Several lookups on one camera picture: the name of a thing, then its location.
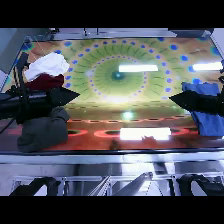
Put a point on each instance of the dark red garment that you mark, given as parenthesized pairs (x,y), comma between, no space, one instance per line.
(46,81)

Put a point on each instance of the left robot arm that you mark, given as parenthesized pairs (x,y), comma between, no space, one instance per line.
(33,101)

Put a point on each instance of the white garment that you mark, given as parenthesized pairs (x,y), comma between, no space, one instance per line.
(50,65)

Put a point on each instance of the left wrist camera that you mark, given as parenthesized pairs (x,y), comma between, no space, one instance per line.
(22,65)

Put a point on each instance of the blue garment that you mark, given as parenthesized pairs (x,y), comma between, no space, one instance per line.
(210,123)

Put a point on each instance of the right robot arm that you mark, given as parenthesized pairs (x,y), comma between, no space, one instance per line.
(200,100)

